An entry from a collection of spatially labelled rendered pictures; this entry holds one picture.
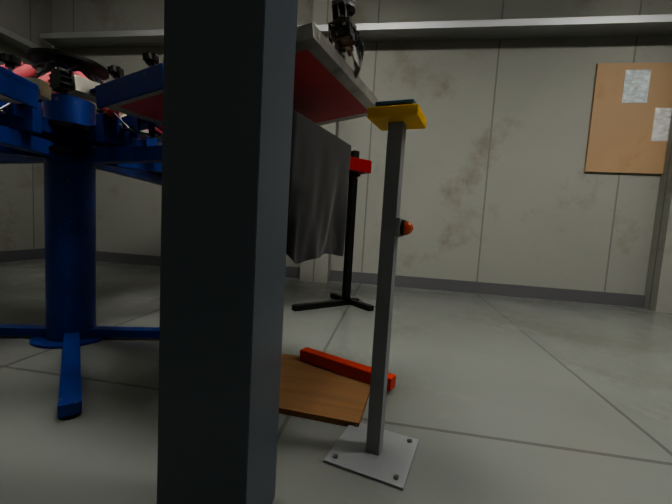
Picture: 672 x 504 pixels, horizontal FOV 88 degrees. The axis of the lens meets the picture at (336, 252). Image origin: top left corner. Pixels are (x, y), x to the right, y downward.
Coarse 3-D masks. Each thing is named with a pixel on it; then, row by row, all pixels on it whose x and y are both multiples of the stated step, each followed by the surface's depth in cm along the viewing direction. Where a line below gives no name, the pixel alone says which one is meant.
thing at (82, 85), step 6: (72, 78) 111; (78, 78) 112; (84, 78) 113; (78, 84) 112; (84, 84) 113; (90, 84) 115; (96, 84) 117; (72, 90) 111; (78, 90) 112; (84, 90) 113; (78, 96) 115; (84, 96) 116; (90, 96) 116
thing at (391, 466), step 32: (384, 128) 99; (416, 128) 97; (384, 192) 94; (384, 224) 94; (384, 256) 95; (384, 288) 95; (384, 320) 96; (384, 352) 96; (384, 384) 97; (384, 416) 101; (352, 448) 101; (384, 448) 102; (416, 448) 103; (384, 480) 89
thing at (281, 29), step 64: (192, 0) 58; (256, 0) 57; (192, 64) 59; (256, 64) 57; (192, 128) 60; (256, 128) 58; (192, 192) 61; (256, 192) 59; (192, 256) 62; (256, 256) 60; (192, 320) 63; (256, 320) 63; (192, 384) 64; (256, 384) 65; (192, 448) 65; (256, 448) 67
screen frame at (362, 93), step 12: (312, 24) 83; (300, 36) 84; (312, 36) 83; (324, 36) 89; (300, 48) 87; (312, 48) 88; (324, 48) 88; (324, 60) 94; (336, 60) 96; (336, 72) 101; (348, 72) 104; (348, 84) 109; (360, 84) 114; (144, 96) 109; (360, 96) 119; (372, 96) 126; (120, 108) 118; (156, 120) 130; (336, 120) 142
